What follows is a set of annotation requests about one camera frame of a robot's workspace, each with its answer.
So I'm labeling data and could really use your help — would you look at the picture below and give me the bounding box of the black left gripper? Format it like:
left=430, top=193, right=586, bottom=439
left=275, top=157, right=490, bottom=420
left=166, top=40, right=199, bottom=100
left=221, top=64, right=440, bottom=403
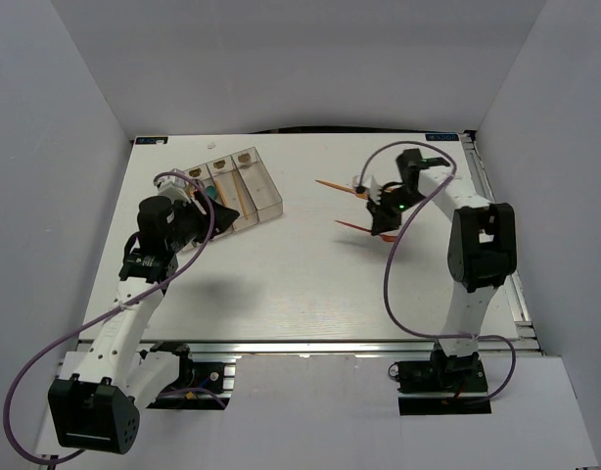
left=164, top=188, right=239, bottom=253

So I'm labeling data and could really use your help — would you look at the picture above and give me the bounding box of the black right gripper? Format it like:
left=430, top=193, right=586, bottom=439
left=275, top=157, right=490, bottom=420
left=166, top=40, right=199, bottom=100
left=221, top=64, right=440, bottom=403
left=365, top=186, right=427, bottom=236

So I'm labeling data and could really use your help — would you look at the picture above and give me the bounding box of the orange plastic chopstick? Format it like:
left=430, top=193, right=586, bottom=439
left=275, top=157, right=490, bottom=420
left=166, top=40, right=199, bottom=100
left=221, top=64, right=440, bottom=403
left=232, top=173, right=248, bottom=219
left=213, top=179, right=226, bottom=204

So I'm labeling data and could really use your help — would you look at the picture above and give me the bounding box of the orange plastic fork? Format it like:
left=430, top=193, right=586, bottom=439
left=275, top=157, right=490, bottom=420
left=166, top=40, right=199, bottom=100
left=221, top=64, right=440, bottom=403
left=315, top=179, right=367, bottom=200
left=336, top=220, right=397, bottom=243

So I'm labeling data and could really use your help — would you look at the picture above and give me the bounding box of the teal plastic spoon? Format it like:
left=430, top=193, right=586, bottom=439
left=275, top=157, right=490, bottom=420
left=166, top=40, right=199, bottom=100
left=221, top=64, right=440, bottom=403
left=206, top=185, right=218, bottom=200

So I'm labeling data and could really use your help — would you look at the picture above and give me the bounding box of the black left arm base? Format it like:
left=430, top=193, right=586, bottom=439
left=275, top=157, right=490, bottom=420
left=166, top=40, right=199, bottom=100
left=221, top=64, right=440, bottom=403
left=148, top=342, right=231, bottom=411

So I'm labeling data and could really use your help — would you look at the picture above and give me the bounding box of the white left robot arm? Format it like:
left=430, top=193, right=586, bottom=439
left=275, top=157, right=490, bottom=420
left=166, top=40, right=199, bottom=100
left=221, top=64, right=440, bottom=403
left=48, top=192, right=239, bottom=454

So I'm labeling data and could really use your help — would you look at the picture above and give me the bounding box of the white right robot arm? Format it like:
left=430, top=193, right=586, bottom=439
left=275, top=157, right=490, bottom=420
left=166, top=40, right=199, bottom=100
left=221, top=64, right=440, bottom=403
left=357, top=141, right=517, bottom=391

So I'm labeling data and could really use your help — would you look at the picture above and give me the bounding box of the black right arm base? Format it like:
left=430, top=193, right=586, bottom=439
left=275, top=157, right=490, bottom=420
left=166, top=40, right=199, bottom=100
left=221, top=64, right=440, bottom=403
left=388, top=360, right=492, bottom=417

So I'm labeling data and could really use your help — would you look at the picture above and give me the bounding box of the clear four-compartment organizer tray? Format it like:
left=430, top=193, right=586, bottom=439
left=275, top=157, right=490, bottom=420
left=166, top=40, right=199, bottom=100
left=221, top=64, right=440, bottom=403
left=180, top=147, right=283, bottom=239

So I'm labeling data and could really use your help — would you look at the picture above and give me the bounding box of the blue label sticker right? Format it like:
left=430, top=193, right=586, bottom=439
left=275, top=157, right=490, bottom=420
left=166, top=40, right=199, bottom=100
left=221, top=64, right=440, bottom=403
left=425, top=132, right=460, bottom=142

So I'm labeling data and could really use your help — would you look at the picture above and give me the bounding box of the blue label sticker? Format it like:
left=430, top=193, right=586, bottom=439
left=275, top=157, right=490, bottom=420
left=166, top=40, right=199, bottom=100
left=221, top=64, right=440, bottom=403
left=425, top=132, right=460, bottom=142
left=134, top=136, right=168, bottom=145

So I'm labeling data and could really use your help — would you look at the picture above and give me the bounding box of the blue label sticker left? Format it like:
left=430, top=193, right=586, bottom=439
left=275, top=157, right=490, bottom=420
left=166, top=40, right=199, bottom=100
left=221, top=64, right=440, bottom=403
left=134, top=136, right=168, bottom=145

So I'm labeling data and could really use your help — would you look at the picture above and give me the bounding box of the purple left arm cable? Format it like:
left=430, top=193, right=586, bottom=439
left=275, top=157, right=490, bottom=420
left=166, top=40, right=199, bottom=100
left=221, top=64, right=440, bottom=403
left=3, top=168, right=231, bottom=465

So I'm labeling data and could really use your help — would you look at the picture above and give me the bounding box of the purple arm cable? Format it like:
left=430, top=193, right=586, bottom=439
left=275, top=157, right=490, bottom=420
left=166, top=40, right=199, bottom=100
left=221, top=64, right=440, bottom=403
left=3, top=168, right=231, bottom=465
left=356, top=141, right=517, bottom=403

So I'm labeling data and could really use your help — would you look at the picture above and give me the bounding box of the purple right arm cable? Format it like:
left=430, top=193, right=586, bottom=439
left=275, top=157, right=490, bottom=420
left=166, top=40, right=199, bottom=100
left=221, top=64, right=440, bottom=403
left=356, top=141, right=517, bottom=403

